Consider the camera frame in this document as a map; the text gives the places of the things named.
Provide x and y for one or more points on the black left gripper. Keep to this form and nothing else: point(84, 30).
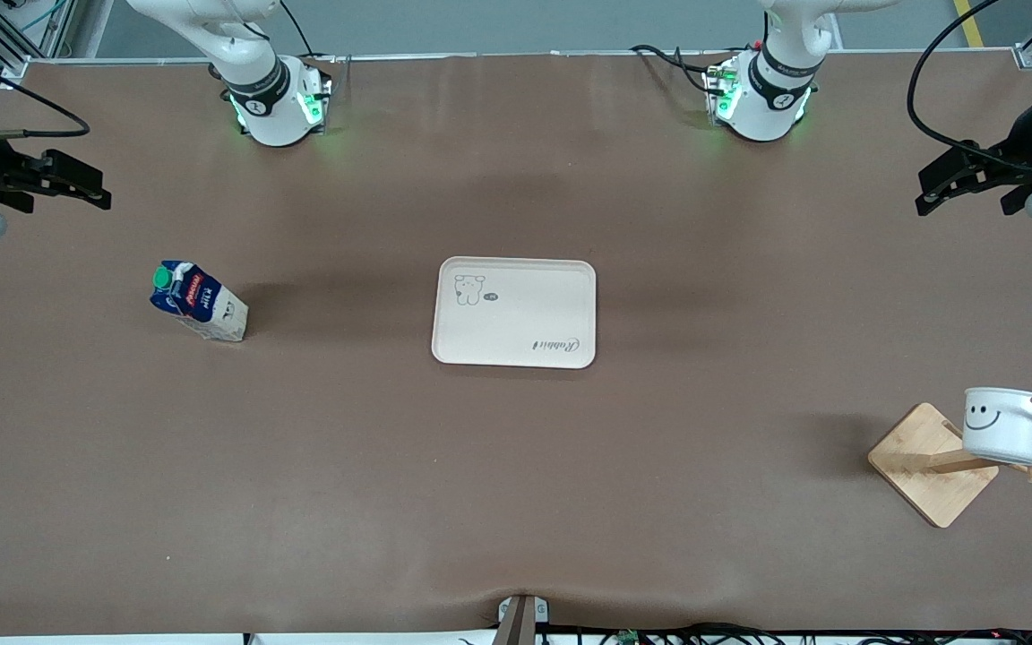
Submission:
point(1014, 158)

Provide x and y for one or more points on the blue white milk carton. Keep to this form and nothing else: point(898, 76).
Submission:
point(202, 305)

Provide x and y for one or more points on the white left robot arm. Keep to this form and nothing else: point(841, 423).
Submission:
point(771, 85)

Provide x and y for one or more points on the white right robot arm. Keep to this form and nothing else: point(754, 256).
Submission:
point(256, 85)

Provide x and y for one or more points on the wooden cup rack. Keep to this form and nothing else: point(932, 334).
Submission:
point(924, 475)

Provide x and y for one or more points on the cream plastic tray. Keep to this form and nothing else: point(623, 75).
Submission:
point(516, 313)

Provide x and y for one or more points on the small green circuit board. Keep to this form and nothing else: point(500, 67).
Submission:
point(629, 638)

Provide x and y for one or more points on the grey metal table clamp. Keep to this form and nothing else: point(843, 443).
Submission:
point(521, 618)

